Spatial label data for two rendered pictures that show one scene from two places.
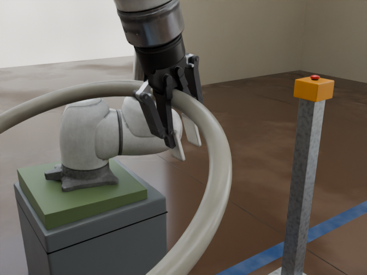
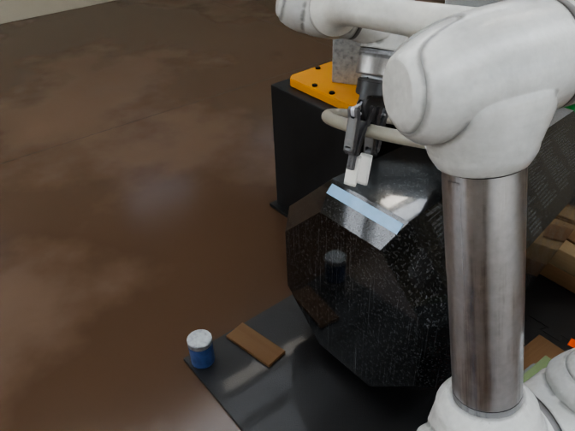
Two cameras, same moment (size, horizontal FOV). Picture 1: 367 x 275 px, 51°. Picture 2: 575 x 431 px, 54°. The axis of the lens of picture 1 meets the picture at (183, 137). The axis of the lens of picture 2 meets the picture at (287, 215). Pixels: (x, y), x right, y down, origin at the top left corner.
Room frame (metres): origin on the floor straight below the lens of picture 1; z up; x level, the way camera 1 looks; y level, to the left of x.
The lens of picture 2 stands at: (1.73, -0.18, 1.84)
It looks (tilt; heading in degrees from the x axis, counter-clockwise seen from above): 36 degrees down; 179
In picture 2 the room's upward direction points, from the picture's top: 2 degrees counter-clockwise
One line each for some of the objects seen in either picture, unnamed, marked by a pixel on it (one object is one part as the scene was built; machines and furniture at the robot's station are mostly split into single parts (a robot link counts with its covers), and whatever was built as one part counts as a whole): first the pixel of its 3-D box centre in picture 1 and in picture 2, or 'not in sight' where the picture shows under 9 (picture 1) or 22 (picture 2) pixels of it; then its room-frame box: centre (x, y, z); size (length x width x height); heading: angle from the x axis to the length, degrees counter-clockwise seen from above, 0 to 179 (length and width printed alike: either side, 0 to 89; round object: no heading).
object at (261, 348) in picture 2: not in sight; (255, 344); (0.13, -0.31, 0.02); 0.25 x 0.10 x 0.01; 46
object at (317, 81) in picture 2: not in sight; (356, 80); (-0.84, 0.23, 0.76); 0.49 x 0.49 x 0.05; 36
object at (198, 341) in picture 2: not in sight; (201, 349); (0.19, -0.53, 0.08); 0.10 x 0.10 x 0.13
